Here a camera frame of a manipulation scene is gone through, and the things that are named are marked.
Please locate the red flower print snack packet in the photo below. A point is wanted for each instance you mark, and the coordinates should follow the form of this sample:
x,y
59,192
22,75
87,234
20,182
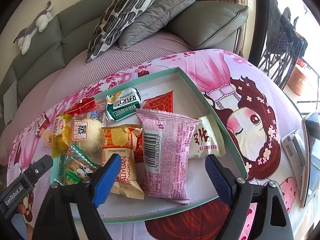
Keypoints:
x,y
82,106

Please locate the yellow snack packet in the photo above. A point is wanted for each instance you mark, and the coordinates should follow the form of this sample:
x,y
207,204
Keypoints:
x,y
61,140

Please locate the orange plant pot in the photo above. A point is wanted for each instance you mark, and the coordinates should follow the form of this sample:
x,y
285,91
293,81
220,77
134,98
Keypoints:
x,y
298,77

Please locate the orange cake roll packet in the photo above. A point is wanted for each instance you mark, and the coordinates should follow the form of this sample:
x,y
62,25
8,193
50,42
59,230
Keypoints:
x,y
120,140

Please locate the grey pillow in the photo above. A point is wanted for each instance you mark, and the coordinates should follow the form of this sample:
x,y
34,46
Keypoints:
x,y
160,17

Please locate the dark clothes drying rack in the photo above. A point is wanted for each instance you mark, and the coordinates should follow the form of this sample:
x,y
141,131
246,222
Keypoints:
x,y
282,37

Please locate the clear steamed bun packet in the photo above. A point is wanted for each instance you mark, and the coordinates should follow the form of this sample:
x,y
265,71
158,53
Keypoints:
x,y
87,135

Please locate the light grey cushion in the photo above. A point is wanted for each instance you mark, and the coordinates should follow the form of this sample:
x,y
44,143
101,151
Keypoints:
x,y
10,102

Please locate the small jelly cup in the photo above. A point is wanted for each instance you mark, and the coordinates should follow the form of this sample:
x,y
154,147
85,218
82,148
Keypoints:
x,y
49,139

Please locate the grey white plush toy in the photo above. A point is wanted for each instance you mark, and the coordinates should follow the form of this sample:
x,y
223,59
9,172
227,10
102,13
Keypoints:
x,y
32,30

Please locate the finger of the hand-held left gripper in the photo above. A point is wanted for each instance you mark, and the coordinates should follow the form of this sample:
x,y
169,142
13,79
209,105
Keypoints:
x,y
41,167

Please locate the printed cartoon blanket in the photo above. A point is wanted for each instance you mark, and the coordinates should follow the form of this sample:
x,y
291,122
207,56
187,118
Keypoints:
x,y
215,67

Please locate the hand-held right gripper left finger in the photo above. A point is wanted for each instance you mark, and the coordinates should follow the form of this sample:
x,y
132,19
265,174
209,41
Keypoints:
x,y
106,180

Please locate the green white snack packet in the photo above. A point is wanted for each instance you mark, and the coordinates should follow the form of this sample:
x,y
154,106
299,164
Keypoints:
x,y
122,105

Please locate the pink snack packet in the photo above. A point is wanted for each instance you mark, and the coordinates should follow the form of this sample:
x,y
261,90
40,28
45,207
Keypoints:
x,y
170,155

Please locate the green cookie packet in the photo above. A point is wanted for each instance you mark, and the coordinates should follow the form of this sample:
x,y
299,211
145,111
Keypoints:
x,y
75,170

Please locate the phone in white case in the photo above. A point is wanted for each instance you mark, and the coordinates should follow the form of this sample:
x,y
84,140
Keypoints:
x,y
313,155

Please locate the dark door frame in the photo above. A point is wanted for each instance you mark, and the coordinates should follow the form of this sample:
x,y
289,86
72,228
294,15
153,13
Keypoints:
x,y
258,25

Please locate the small brown red packet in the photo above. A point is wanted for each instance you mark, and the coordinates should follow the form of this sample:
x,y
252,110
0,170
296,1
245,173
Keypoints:
x,y
41,125

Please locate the black white patterned pillow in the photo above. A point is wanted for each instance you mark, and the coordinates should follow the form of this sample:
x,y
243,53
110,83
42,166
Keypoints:
x,y
120,17

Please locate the teal cardboard box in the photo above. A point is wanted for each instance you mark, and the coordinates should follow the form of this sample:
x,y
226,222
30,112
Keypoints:
x,y
155,211

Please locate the grey green sofa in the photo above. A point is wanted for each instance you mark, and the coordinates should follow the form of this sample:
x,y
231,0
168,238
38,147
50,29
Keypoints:
x,y
75,30

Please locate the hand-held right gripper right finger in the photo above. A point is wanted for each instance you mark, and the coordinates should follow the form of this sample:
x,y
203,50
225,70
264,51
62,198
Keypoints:
x,y
220,180

